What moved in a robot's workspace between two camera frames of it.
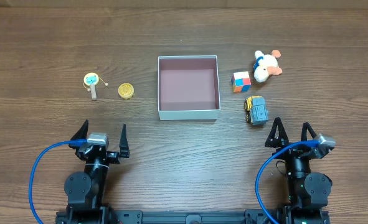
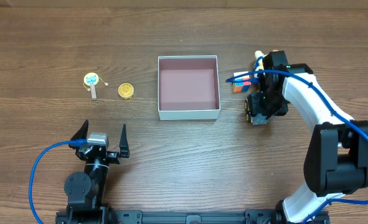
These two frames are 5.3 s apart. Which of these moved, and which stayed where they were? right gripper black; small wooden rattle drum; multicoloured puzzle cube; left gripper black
Moved: right gripper black
Stayed: small wooden rattle drum; left gripper black; multicoloured puzzle cube
